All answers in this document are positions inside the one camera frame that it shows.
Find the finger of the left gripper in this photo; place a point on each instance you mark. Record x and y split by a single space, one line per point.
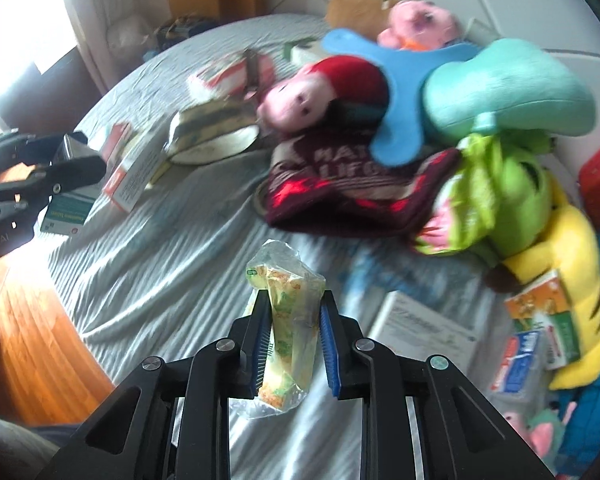
55 179
31 148

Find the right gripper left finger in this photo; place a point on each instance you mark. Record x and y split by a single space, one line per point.
169 420

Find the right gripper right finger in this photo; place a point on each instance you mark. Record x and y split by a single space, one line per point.
420 419

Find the teal white medicine box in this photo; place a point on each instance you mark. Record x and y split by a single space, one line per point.
67 212

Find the white grey medicine box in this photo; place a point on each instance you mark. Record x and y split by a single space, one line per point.
417 332

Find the yellow snack packet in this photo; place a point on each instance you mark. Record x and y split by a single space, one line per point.
295 292

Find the red white Tylenol box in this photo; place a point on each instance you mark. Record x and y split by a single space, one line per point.
139 164

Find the blue red small box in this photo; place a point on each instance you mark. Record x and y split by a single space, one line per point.
522 363

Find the orange green medicine box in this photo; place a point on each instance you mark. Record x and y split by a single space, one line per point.
544 305

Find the yellow green tissue pack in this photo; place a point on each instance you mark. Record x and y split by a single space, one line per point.
207 121

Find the yellow Pikachu plush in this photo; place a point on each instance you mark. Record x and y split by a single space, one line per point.
567 245

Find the red white packet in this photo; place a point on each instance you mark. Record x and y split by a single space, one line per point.
243 74

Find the green frog plush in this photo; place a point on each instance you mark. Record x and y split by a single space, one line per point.
498 201

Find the maroon California knit hat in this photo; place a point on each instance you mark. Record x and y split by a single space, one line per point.
329 184

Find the green white small box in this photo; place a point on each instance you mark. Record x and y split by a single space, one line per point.
304 51

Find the pink pig plush red dress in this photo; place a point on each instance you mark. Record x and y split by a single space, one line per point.
303 100

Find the teal blue dolphin plush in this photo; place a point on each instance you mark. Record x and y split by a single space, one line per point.
510 84

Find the brown plush toy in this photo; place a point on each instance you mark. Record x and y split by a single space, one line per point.
367 18

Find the pink pig plush orange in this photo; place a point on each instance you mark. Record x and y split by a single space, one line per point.
418 25

